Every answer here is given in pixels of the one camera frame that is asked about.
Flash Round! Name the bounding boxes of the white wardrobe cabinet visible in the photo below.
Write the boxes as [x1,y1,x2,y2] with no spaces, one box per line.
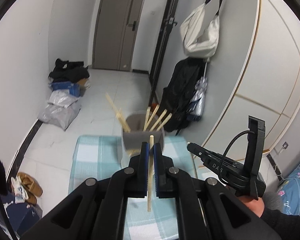
[203,0,300,153]

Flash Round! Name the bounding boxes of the blue checked tablecloth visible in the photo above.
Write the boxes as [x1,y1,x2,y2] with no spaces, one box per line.
[68,135,195,239]

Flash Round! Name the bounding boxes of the white utensil holder cup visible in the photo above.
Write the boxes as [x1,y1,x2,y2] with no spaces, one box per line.
[120,111,165,168]

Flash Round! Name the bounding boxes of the black sliding door frame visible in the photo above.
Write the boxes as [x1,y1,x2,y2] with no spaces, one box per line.
[148,0,179,106]

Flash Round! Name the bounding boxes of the person right hand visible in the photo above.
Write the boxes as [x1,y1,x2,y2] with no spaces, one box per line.
[238,196,265,217]

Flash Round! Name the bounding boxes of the chopstick in holder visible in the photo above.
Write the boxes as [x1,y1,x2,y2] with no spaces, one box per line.
[149,109,172,132]
[143,107,151,131]
[146,103,160,130]
[104,92,131,133]
[116,109,131,133]

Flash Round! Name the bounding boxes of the grey plastic parcel bag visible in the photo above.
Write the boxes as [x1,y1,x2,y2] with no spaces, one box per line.
[38,101,81,131]

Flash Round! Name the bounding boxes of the chopstick in holder right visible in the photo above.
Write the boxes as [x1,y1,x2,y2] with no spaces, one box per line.
[149,109,172,132]

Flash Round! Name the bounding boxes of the black clothes pile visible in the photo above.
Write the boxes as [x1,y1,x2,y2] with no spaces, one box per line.
[49,59,90,83]

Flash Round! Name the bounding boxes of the blue cardboard box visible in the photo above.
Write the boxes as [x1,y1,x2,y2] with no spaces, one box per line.
[50,81,80,97]

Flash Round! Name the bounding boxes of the white plastic parcel bag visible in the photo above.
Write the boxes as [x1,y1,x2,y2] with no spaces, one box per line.
[47,89,79,108]

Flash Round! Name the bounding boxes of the dark blue floor mat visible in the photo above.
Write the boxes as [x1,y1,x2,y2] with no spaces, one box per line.
[1,192,43,237]

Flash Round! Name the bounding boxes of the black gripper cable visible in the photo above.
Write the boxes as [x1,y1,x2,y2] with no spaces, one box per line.
[219,129,256,188]

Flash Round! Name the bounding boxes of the chopstick in holder far left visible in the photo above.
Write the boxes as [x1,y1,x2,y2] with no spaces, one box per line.
[104,92,131,133]

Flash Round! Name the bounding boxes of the chopstick in holder middle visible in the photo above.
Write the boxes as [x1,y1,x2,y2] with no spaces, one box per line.
[143,107,151,131]

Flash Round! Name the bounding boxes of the wooden chopstick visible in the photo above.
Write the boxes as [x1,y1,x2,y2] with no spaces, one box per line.
[147,135,154,212]

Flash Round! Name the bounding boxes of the grey entrance door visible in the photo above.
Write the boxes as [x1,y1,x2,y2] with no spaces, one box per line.
[92,0,143,72]

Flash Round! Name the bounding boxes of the white shoulder bag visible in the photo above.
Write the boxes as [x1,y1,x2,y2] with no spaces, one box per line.
[180,3,220,59]

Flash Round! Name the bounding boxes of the white sneaker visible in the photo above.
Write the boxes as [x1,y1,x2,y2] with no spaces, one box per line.
[11,177,29,204]

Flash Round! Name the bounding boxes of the blue floral bedding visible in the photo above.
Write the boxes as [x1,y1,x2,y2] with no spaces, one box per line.
[277,167,300,216]

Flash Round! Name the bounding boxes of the silver folded umbrella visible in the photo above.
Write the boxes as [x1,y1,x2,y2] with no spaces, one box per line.
[187,60,209,122]

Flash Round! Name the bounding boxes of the black hanging jacket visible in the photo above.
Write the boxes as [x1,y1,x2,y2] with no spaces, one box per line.
[158,57,206,132]

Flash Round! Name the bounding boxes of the brown slipper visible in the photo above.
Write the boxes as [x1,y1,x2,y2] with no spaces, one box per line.
[17,172,43,205]

